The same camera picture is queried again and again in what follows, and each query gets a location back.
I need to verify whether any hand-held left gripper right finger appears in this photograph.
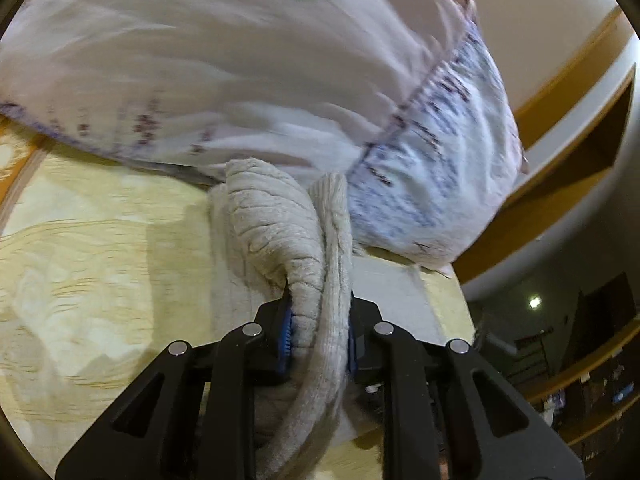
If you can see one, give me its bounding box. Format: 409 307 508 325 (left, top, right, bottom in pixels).
345 295 586 480

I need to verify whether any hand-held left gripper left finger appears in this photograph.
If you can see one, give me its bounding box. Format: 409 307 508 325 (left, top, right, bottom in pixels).
55 302 293 480

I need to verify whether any grey cable knit sweater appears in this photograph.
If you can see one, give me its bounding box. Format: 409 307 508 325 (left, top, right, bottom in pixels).
197 157 441 480

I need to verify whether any yellow patterned bedspread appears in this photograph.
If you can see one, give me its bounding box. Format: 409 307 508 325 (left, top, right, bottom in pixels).
0 115 476 480

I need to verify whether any blue white floral pillow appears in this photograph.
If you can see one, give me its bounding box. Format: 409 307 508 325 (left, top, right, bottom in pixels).
345 25 531 278

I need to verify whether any wooden shelf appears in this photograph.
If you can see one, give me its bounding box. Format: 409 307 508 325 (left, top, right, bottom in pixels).
520 320 640 448

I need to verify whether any dark cabinet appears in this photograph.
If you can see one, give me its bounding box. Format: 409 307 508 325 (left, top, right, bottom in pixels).
560 274 637 373

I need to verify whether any wooden headboard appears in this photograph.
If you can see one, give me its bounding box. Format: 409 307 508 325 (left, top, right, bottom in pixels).
450 7 640 286

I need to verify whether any pink floral pillow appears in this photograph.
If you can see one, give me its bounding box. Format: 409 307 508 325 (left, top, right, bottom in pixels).
0 0 476 188

